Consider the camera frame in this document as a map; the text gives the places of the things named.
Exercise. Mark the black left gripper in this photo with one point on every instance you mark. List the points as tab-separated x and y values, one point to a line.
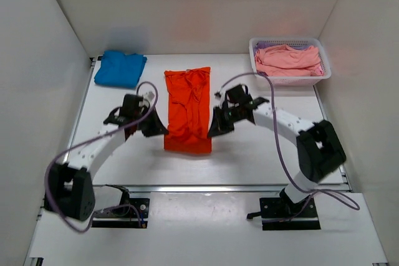
158	128

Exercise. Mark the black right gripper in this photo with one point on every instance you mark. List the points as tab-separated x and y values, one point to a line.
219	127

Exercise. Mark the orange t shirt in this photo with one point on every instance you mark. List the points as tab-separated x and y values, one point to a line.
188	111

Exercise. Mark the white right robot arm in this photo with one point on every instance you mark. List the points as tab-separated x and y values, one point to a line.
319	150

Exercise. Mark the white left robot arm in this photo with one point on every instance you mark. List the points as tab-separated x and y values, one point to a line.
69	186

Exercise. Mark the blue folded t shirt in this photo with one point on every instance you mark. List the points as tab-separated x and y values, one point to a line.
119	70

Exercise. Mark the pink t shirt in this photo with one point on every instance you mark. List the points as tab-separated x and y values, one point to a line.
285	61

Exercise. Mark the white plastic basket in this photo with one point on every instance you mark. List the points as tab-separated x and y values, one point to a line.
300	43

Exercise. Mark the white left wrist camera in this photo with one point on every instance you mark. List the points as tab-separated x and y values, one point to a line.
147	98

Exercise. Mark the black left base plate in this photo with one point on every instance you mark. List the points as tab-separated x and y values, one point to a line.
132	213

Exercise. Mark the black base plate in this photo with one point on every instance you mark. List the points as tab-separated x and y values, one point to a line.
132	213
275	217

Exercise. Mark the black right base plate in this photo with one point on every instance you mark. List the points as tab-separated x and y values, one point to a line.
275	217

